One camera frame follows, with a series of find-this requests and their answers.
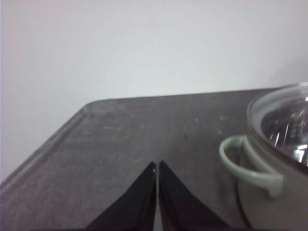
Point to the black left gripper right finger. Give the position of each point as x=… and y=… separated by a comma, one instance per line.
x=179, y=211

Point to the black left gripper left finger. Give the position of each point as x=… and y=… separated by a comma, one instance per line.
x=134, y=208

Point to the glass steamer lid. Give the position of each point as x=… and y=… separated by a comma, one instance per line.
x=278, y=119

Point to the green electric steamer pot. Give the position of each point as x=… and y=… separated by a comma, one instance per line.
x=270, y=194

